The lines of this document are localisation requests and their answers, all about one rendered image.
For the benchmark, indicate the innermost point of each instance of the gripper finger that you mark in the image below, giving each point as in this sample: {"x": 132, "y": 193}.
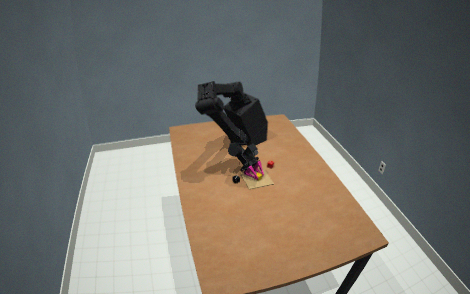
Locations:
{"x": 252, "y": 170}
{"x": 260, "y": 167}

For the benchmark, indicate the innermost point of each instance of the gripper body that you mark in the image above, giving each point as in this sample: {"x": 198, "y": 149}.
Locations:
{"x": 249, "y": 163}

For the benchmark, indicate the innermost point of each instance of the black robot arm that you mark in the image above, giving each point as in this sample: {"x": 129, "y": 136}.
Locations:
{"x": 207, "y": 101}

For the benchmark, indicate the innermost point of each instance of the beige square mat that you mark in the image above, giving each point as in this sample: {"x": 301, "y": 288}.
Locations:
{"x": 253, "y": 183}

